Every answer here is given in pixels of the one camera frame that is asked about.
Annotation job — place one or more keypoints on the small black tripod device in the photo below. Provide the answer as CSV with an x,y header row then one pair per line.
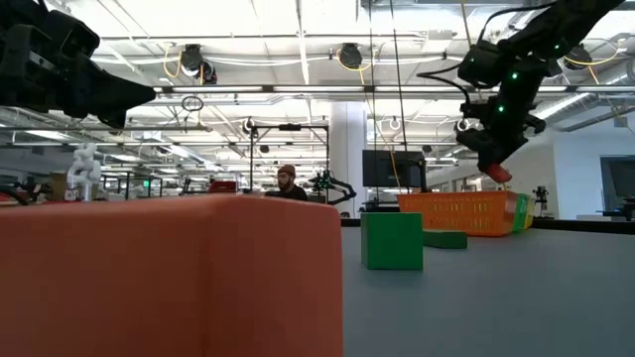
x,y
541,198

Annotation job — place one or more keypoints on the green wedge block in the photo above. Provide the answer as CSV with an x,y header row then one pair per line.
x,y
445,240

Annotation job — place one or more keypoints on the cardboard box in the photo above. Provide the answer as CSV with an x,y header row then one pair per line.
x,y
58,186

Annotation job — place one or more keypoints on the small orange-red block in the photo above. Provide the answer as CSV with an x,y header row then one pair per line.
x,y
498,173

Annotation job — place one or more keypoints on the person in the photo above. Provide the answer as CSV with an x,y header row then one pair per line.
x,y
290,191

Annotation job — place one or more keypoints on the long ceiling light strip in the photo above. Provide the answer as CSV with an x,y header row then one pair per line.
x,y
317,89

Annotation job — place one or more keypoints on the black background robot arm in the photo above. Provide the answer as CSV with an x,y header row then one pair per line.
x,y
337,188

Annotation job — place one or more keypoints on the black shelving rack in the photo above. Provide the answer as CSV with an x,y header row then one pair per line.
x,y
129,184

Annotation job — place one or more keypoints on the yellow plastic basket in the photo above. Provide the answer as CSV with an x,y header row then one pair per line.
x,y
531,212

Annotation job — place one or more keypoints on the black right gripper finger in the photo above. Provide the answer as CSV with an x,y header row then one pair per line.
x,y
510,146
485,146

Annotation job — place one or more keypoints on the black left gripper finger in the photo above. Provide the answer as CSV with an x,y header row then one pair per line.
x,y
115,120
109,94

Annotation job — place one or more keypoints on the orange plastic basket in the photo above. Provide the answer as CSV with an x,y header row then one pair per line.
x,y
461,210

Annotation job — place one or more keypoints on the green cube block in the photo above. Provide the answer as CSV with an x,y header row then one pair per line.
x,y
392,240

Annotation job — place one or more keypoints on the red box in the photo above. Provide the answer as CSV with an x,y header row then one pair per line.
x,y
223,187

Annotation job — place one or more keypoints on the green plastic basket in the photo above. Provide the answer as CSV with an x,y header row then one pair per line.
x,y
521,213

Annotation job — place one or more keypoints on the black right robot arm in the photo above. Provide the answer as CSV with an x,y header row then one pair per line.
x,y
570,25

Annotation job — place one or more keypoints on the white building column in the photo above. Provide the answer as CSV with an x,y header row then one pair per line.
x,y
347,158

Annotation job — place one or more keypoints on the black table frame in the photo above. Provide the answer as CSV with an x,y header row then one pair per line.
x,y
570,225

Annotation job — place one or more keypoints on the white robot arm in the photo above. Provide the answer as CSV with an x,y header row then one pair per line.
x,y
84,171

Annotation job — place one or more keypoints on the black computer monitor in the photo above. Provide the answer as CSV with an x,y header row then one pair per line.
x,y
387,168

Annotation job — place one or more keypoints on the orange rectangular block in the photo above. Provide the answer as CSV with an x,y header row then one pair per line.
x,y
149,277

